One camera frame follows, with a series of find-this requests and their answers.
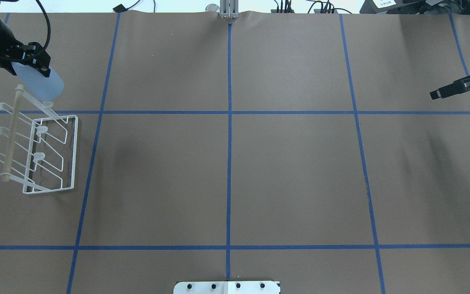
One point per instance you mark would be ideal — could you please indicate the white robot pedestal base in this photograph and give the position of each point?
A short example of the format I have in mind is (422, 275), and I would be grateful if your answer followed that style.
(227, 287)

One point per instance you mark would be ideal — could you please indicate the white wire cup holder rack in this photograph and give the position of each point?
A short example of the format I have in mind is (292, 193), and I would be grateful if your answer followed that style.
(41, 145)

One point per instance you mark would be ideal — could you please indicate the aluminium frame post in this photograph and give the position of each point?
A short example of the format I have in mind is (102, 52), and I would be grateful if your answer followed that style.
(229, 9)

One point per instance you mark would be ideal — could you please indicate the light blue plastic cup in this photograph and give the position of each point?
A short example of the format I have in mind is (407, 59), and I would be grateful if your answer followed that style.
(42, 88)

